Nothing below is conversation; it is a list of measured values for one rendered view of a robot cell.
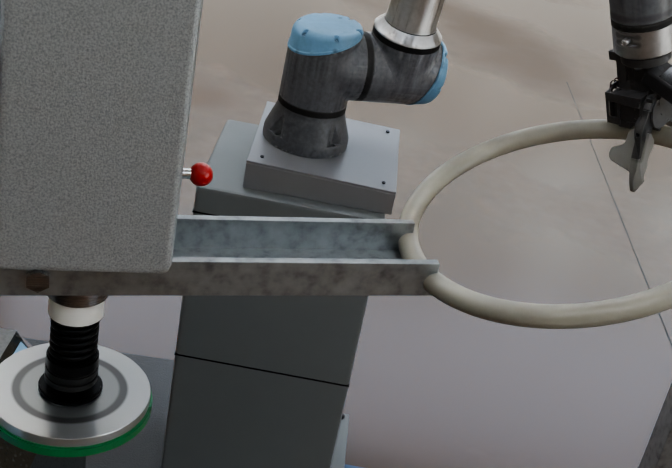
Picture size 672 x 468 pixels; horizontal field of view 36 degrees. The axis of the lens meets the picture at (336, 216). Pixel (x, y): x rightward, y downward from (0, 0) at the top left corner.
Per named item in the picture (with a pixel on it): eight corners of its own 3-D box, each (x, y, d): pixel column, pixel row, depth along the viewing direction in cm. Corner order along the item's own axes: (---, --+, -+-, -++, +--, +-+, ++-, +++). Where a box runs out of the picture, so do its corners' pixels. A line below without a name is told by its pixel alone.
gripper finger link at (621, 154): (606, 184, 160) (623, 125, 158) (640, 193, 156) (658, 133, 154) (596, 182, 157) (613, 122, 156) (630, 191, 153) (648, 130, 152)
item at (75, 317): (47, 326, 130) (49, 302, 129) (47, 296, 136) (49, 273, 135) (104, 327, 132) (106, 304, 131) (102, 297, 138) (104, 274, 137)
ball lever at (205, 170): (154, 188, 134) (157, 165, 133) (152, 177, 137) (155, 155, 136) (213, 191, 137) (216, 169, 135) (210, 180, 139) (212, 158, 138)
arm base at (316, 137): (267, 112, 239) (274, 72, 234) (348, 128, 240) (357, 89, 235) (257, 147, 223) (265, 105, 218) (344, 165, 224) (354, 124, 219)
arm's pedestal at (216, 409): (174, 385, 294) (210, 106, 257) (348, 417, 295) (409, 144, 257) (131, 507, 250) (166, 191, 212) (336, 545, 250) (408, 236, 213)
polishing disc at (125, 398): (165, 364, 150) (166, 357, 149) (127, 460, 131) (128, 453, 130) (19, 336, 150) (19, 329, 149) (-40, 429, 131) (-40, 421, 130)
